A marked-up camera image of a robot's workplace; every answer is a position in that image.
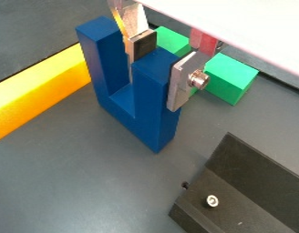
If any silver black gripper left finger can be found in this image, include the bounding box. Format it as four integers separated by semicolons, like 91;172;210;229
106;0;156;80

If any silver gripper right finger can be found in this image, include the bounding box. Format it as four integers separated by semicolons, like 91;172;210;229
166;28;217;112

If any blue U-shaped block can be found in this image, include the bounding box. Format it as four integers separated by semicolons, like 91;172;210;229
75;16;180;152

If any green zigzag block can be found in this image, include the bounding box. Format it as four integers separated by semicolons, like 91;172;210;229
156;26;257;106

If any yellow long block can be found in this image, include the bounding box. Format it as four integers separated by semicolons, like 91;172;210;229
0;44;89;139

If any black metal bracket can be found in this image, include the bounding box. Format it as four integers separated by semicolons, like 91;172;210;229
169;134;299;233

